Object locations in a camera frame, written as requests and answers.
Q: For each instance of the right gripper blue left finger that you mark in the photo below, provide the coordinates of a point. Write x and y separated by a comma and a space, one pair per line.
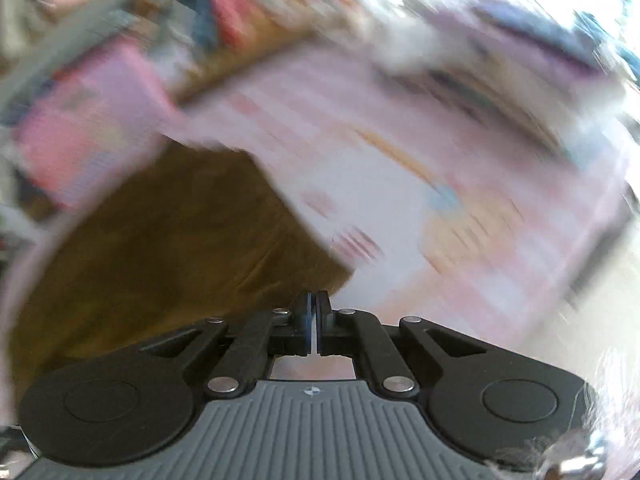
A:
303, 311

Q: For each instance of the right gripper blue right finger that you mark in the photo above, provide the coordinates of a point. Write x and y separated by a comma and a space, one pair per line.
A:
324, 321

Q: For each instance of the brown velvet garment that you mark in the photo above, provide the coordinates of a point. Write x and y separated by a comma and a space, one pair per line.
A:
195, 233

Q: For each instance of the pink checkered cartoon table mat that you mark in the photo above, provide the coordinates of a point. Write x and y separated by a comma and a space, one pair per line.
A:
446, 227

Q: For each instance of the pink learning tablet toy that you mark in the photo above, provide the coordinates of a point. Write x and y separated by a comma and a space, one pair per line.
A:
95, 114

